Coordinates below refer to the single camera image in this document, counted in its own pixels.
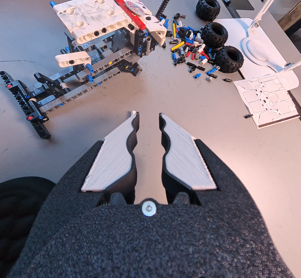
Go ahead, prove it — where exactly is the white brick toy truck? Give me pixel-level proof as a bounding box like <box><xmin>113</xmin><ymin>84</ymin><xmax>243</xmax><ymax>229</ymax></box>
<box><xmin>0</xmin><ymin>0</ymin><xmax>168</xmax><ymax>140</ymax></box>

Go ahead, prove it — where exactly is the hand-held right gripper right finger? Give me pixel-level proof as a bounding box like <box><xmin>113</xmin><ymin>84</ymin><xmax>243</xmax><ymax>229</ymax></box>
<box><xmin>159</xmin><ymin>113</ymin><xmax>217</xmax><ymax>191</ymax></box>

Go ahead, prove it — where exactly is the pile of small brick parts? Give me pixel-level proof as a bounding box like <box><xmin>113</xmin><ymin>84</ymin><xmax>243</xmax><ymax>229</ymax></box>
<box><xmin>159</xmin><ymin>12</ymin><xmax>233</xmax><ymax>83</ymax></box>

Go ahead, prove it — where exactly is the grey desk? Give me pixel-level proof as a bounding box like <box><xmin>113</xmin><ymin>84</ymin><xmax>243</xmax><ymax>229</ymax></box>
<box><xmin>0</xmin><ymin>0</ymin><xmax>301</xmax><ymax>278</ymax></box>

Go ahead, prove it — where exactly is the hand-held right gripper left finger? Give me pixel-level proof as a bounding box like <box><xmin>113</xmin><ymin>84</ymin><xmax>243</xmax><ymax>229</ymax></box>
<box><xmin>81</xmin><ymin>111</ymin><xmax>140</xmax><ymax>192</ymax></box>

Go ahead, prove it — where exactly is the black chair armrest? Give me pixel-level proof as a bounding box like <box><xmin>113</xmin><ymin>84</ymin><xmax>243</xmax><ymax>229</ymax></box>
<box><xmin>0</xmin><ymin>176</ymin><xmax>56</xmax><ymax>274</ymax></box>

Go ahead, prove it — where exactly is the black toy tyre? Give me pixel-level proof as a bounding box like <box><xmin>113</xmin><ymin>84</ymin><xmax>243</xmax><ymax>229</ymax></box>
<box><xmin>215</xmin><ymin>46</ymin><xmax>244</xmax><ymax>73</ymax></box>
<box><xmin>201</xmin><ymin>22</ymin><xmax>228</xmax><ymax>49</ymax></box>
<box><xmin>196</xmin><ymin>0</ymin><xmax>221</xmax><ymax>22</ymax></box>

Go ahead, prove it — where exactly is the white sticker sheet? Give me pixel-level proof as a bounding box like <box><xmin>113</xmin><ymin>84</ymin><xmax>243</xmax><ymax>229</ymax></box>
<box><xmin>233</xmin><ymin>74</ymin><xmax>301</xmax><ymax>130</ymax></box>

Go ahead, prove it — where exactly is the white booklet stand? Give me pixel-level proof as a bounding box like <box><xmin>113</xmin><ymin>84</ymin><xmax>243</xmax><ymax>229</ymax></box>
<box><xmin>214</xmin><ymin>0</ymin><xmax>301</xmax><ymax>90</ymax></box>

